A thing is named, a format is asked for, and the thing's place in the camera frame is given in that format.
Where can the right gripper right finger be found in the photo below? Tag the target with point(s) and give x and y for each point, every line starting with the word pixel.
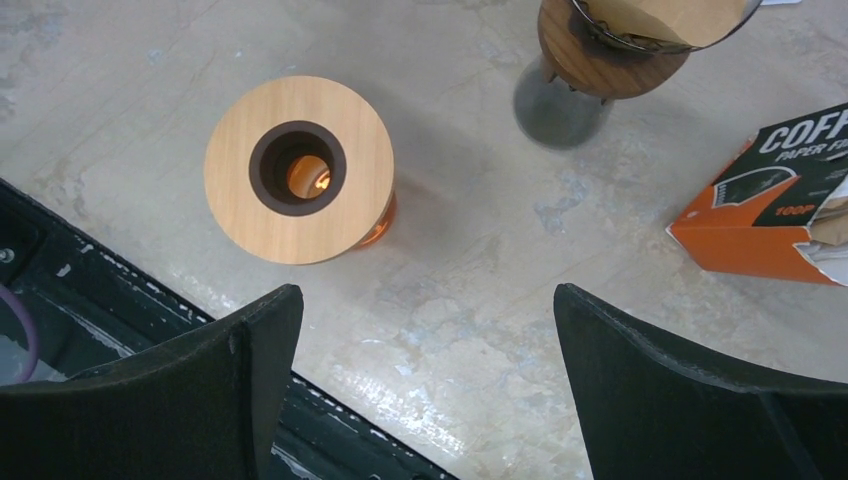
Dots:
pixel 654 405

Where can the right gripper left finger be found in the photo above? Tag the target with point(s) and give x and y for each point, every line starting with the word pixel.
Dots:
pixel 203 405

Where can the light wooden ring coaster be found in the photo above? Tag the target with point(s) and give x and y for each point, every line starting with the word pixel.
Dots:
pixel 299 170

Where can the glass carafe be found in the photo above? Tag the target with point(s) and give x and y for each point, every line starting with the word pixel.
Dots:
pixel 552 113

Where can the brown paper coffee filter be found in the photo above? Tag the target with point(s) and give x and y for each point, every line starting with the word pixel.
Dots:
pixel 676 16

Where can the clear glass dripper cone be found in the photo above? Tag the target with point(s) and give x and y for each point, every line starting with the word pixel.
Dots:
pixel 636 40

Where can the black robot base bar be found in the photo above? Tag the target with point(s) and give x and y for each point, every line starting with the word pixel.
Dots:
pixel 76 305

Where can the orange coffee filter box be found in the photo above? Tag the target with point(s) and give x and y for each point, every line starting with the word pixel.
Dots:
pixel 779 208

